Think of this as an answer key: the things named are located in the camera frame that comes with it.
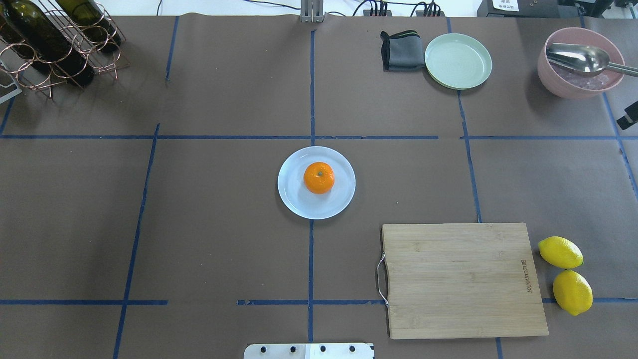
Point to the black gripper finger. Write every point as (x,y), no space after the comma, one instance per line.
(630,118)

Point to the orange fruit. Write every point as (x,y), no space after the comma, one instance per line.
(319,178)

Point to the light blue plate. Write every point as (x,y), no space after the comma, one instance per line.
(299,199)

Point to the light green plate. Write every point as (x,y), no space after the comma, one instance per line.
(458,61)

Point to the metal scoop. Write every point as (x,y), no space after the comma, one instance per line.
(585,59)

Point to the pink bowl with ice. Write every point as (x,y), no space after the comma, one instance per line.
(565,84)

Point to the yellow lemon near board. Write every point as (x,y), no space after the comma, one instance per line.
(560,252)

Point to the yellow lemon outer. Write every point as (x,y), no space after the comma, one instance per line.
(572,292)

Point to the wooden cutting board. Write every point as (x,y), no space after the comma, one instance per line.
(461,280)

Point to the grey folded cloth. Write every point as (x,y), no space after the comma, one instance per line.
(402,51)

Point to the black power strip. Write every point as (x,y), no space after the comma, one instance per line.
(378,8)
(427,9)

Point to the dark wine bottle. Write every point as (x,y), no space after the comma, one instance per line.
(49,43)
(93,22)

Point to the aluminium frame post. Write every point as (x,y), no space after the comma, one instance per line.
(312,11)

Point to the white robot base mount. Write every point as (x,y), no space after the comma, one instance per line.
(310,351)

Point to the copper wire bottle rack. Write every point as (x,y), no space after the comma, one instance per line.
(21,63)

